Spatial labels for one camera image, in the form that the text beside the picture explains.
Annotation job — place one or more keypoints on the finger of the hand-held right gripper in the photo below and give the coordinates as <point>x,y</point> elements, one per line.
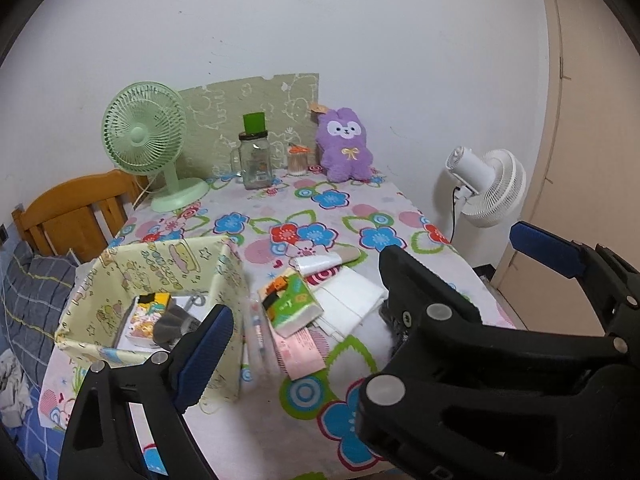
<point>547,249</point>
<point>450,355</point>

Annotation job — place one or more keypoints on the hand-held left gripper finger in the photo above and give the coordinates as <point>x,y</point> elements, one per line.
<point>200,360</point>

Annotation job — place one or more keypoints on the clear plastic tube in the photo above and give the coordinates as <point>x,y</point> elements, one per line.
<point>257,335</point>

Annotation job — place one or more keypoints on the yellow printed fabric storage box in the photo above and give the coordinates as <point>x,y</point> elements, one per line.
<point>220,280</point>

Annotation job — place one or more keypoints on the pink packet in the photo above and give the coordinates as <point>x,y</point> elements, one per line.
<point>300,357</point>

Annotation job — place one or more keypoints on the green tissue pack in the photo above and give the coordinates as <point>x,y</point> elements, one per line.
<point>295,305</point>

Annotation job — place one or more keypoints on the white cloth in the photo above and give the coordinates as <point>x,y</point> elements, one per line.
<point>12,390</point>
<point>350,295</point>

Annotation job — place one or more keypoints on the grey cloth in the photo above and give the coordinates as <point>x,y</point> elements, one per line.
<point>170,325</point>

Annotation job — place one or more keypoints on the colourful printed packet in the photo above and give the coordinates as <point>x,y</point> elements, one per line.
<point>142,327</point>

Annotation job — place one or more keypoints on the white standing fan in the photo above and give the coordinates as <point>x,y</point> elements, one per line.
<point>495,185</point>

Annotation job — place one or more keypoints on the beige door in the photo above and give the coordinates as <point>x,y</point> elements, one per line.
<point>590,110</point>

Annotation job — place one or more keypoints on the white plastic bag roll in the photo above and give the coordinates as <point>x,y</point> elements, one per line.
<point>315,264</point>

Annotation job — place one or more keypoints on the grey plaid blanket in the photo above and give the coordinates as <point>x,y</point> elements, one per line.
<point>35,300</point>

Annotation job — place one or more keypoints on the floral tablecloth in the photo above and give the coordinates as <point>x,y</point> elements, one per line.
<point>350,210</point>

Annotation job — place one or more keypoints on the blue checked bed sheet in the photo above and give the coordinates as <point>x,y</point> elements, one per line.
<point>30,440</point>

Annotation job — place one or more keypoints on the white crumpled cloth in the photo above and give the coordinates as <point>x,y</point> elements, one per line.
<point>12,390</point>

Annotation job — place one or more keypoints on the wooden chair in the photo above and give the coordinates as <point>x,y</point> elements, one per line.
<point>75,210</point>

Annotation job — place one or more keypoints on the glass jar with black lid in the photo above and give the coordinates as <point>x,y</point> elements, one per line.
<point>256,165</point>

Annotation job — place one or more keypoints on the cotton swab container orange lid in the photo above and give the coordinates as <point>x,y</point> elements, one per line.
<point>298,162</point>

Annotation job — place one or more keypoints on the purple plush bunny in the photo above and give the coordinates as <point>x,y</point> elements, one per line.
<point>345,150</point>

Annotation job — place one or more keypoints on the green desk fan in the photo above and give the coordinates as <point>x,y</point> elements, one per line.
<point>135,132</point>

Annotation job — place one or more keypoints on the green plastic cap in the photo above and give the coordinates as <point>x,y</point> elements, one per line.
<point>254,122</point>

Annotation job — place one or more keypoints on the green patterned paper sheet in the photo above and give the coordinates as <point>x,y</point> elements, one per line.
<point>225,105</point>

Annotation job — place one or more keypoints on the brown hang tag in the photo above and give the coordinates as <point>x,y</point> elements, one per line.
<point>317,107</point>

